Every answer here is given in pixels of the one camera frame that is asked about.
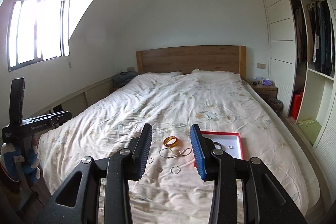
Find large twisted silver hoop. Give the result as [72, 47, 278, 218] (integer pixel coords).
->
[170, 166, 181, 174]

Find red jewelry box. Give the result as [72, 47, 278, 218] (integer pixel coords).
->
[201, 131, 244, 160]

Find gloved left hand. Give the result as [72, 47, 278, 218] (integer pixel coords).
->
[1, 136, 41, 188]

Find floral cream bedspread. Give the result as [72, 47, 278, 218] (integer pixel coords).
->
[39, 72, 309, 223]

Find window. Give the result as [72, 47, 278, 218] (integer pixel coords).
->
[6, 0, 70, 72]

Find wicker wastebasket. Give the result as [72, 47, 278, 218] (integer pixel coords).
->
[268, 98, 284, 113]

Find amber orange bangle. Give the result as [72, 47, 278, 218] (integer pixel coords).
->
[163, 136, 178, 148]

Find wooden nightstand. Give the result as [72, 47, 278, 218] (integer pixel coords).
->
[249, 80, 278, 102]

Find dark bag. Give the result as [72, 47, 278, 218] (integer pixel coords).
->
[112, 71, 138, 87]

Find wooden headboard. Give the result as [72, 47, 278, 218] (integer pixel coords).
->
[136, 45, 246, 80]

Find hanging clothes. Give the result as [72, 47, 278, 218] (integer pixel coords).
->
[294, 0, 335, 77]

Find white wardrobe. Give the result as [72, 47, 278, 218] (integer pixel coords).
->
[264, 0, 335, 192]

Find low wooden wall cabinet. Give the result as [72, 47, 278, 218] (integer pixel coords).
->
[32, 77, 114, 117]

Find long silver chain necklace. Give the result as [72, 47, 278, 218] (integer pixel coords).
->
[158, 147, 194, 160]

